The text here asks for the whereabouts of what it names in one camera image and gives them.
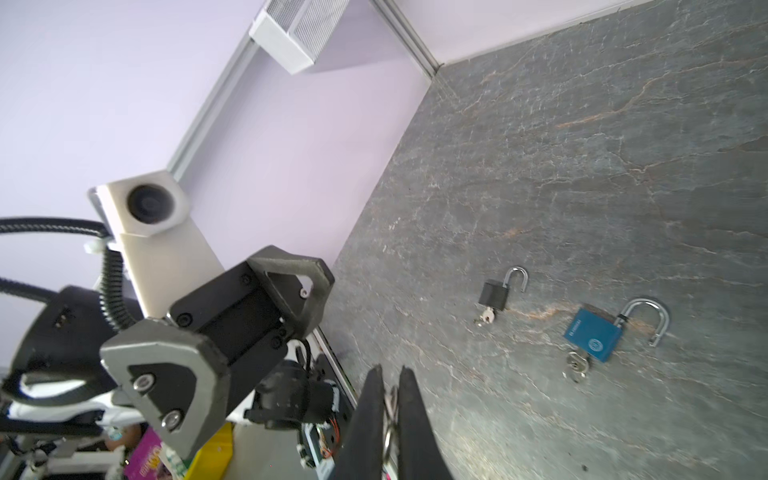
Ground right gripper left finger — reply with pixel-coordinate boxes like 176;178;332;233
330;365;385;480

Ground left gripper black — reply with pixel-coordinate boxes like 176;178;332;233
100;245;335;459

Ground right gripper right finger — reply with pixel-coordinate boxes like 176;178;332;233
398;367;453;480

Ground key with ring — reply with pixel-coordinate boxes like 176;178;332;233
476;307;496;325

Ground silver padlock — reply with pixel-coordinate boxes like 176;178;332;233
478;266;530;311

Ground small key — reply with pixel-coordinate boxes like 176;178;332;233
563;349;591;384

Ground blue padlock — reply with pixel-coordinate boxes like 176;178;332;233
563;297;671;363

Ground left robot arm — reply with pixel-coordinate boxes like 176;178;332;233
1;246;350;459

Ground white mesh box basket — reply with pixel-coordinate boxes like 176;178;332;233
248;0;349;75

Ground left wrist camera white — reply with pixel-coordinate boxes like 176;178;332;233
88;170;224;319

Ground aluminium frame rails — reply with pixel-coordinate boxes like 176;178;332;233
164;0;442;181

